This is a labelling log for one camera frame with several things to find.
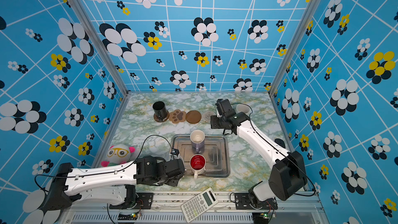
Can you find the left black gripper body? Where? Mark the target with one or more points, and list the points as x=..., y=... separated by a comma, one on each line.
x=169, y=181

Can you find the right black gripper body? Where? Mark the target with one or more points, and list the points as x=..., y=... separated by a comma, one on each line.
x=217, y=123

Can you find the multicolour woven round coaster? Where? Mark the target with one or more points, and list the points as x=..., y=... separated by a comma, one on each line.
x=206, y=116

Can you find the brown wooden round coaster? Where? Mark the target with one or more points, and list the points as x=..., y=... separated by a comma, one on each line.
x=193, y=117

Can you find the cork paw print coaster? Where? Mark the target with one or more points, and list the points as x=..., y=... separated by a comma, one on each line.
x=177, y=116

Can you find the dark brown round coaster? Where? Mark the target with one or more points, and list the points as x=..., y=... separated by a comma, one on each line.
x=157, y=119

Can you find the black metal cup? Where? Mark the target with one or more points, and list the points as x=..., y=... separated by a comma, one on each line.
x=160, y=109

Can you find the cream mug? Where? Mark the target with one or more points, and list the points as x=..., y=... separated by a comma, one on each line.
x=243, y=108

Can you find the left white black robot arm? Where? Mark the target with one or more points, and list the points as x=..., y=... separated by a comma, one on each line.
x=113, y=185

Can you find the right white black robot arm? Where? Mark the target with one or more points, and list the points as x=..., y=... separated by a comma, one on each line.
x=287, y=175

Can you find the metal serving tray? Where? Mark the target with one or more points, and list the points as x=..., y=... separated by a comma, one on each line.
x=215, y=152

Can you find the lavender ceramic mug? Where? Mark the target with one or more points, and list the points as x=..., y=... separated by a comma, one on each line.
x=197, y=138

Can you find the plush toy with glasses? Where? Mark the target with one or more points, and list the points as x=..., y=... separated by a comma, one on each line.
x=118, y=154

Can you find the red interior mug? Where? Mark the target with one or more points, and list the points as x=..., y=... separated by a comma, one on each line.
x=197, y=165

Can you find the left green circuit board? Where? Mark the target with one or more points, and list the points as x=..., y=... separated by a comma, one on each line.
x=131, y=216

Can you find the green circuit board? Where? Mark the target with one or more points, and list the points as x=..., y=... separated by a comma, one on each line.
x=131, y=216
x=261, y=217

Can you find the black computer mouse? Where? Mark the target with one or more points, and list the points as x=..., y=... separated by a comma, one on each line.
x=280, y=142

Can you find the white scientific calculator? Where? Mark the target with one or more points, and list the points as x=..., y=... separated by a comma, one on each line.
x=199, y=204

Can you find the right green circuit board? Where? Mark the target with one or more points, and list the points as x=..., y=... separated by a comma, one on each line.
x=261, y=217

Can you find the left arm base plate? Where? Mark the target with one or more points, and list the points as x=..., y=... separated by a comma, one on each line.
x=136, y=201

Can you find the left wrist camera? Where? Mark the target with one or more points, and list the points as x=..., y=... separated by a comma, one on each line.
x=175, y=154

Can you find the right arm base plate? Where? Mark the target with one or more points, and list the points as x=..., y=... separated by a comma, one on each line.
x=242, y=202

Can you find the aluminium front frame rail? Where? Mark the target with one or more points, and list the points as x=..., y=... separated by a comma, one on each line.
x=165, y=207

